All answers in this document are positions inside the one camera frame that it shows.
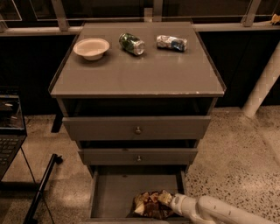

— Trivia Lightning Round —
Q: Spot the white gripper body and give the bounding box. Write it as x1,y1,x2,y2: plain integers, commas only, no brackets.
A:
169,193,198,218

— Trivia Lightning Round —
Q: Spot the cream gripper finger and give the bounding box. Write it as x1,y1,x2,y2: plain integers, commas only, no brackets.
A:
157,191,173,206

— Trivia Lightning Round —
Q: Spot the brown chip bag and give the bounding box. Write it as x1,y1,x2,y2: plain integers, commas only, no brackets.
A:
134,190,174,220

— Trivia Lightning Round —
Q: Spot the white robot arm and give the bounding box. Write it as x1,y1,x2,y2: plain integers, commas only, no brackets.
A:
158,191,276,224

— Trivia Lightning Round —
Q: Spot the grey open bottom drawer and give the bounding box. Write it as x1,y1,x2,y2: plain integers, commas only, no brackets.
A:
84,165,192,224

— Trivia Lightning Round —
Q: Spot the grey top drawer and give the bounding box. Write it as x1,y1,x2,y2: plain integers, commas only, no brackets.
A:
63,115,211,141

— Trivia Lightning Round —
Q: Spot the grey middle drawer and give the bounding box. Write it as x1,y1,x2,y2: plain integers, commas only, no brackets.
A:
79,148,198,165

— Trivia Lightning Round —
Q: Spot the grey drawer cabinet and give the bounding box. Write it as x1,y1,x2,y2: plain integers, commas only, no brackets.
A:
47,20,228,224

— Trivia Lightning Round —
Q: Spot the black stand leg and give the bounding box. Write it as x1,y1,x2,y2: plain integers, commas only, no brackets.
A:
23,154,63,224

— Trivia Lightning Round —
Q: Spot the crushed silver blue can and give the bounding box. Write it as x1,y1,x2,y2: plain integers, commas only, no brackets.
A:
156,35,187,52

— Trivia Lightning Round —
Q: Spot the white diagonal pole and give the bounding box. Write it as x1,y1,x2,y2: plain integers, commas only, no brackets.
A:
241,42,280,117

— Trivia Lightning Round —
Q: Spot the green soda can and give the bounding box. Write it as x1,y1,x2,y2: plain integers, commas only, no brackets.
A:
119,33,145,56

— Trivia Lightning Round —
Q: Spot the white paper bowl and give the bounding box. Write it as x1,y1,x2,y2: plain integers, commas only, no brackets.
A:
73,38,109,61

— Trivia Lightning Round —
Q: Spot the black laptop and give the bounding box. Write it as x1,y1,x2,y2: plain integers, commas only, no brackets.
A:
0,86,27,180

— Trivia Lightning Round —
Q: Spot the metal window railing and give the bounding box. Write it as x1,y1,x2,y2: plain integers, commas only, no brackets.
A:
0,0,280,36

